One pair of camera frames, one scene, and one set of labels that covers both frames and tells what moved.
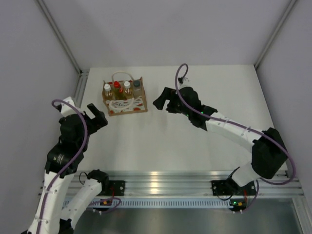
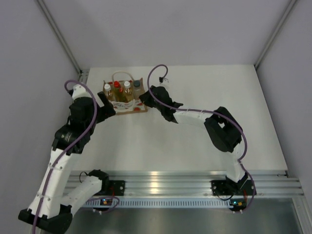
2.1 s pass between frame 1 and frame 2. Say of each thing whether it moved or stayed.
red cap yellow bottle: stayed
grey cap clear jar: stayed
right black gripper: moved
